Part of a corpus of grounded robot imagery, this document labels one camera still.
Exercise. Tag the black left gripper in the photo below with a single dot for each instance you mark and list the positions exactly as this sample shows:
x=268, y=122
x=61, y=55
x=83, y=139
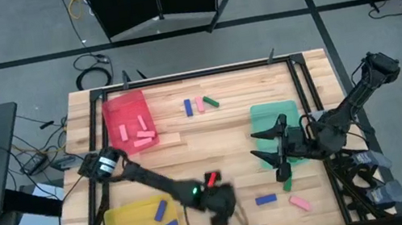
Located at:
x=220, y=201

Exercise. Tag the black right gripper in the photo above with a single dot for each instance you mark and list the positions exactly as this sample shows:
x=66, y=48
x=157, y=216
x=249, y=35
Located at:
x=296, y=143

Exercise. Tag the green rectangular block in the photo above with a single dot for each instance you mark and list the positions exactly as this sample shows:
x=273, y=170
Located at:
x=288, y=186
x=210, y=101

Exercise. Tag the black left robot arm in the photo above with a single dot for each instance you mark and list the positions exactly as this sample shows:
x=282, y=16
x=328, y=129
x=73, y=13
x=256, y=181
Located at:
x=146, y=176

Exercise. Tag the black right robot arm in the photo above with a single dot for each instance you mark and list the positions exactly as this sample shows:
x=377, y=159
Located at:
x=361, y=94

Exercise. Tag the teal plastic bin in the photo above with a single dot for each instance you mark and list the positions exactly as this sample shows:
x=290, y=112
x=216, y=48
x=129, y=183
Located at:
x=266, y=111

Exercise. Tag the grey power supply brick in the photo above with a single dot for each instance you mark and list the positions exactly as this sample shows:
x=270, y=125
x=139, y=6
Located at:
x=388, y=193
x=372, y=159

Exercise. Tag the red plastic bin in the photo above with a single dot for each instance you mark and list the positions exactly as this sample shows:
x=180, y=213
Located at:
x=115, y=110

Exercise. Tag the black power supply brick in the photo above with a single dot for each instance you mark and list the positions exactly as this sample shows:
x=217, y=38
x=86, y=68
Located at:
x=35, y=162
x=64, y=163

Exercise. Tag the black folding partition screen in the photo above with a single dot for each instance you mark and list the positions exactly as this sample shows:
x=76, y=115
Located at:
x=125, y=2

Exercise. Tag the black aluminium table frame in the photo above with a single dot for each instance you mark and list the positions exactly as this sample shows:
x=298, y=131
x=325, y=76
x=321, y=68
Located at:
x=198, y=74

